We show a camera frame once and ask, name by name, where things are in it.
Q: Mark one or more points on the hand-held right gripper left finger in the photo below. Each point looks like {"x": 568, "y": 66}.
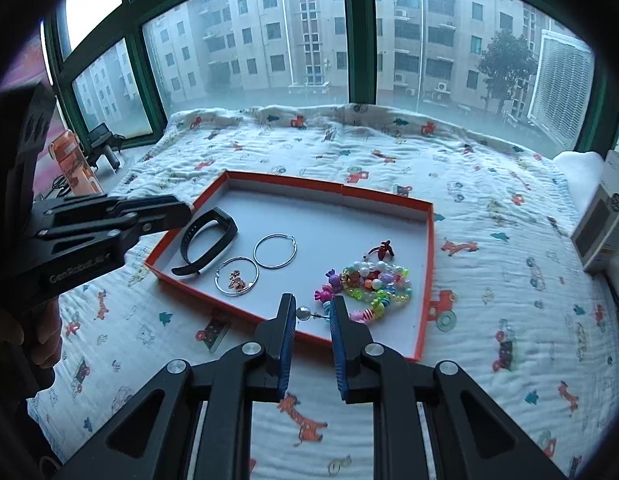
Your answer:
{"x": 287, "y": 345}

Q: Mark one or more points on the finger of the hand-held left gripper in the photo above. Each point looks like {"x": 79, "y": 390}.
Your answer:
{"x": 149, "y": 201}
{"x": 164, "y": 220}

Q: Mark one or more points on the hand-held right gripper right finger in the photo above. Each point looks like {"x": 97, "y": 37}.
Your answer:
{"x": 339, "y": 350}

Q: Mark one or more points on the pearl stud earring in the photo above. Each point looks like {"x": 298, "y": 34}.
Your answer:
{"x": 303, "y": 313}

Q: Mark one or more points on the silver hoop earring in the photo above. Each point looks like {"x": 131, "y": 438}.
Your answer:
{"x": 217, "y": 280}
{"x": 255, "y": 255}

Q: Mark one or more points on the orange shallow cardboard box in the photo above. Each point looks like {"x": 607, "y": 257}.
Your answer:
{"x": 314, "y": 220}

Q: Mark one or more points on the person's left forearm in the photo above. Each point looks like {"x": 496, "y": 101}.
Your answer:
{"x": 14, "y": 410}

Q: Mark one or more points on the person's left hand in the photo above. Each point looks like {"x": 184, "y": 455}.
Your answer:
{"x": 42, "y": 335}

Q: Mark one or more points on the black wristband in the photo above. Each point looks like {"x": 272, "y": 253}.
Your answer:
{"x": 224, "y": 222}

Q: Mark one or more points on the black stand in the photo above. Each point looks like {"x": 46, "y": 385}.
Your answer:
{"x": 104, "y": 142}

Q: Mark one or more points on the orange packet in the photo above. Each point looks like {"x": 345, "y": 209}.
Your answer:
{"x": 72, "y": 160}

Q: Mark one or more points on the white cartoon printed blanket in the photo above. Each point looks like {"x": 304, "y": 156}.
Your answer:
{"x": 489, "y": 285}

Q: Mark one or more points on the apartment building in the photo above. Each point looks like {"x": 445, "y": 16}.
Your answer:
{"x": 289, "y": 35}

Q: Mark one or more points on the white cardboard box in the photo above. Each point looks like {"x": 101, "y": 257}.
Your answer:
{"x": 602, "y": 230}

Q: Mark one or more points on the tree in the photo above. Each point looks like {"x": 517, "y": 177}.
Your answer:
{"x": 507, "y": 65}

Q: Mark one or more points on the white louvered outdoor unit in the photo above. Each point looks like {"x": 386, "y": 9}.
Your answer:
{"x": 559, "y": 90}

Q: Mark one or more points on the green window frame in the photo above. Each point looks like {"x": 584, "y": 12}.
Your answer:
{"x": 359, "y": 35}

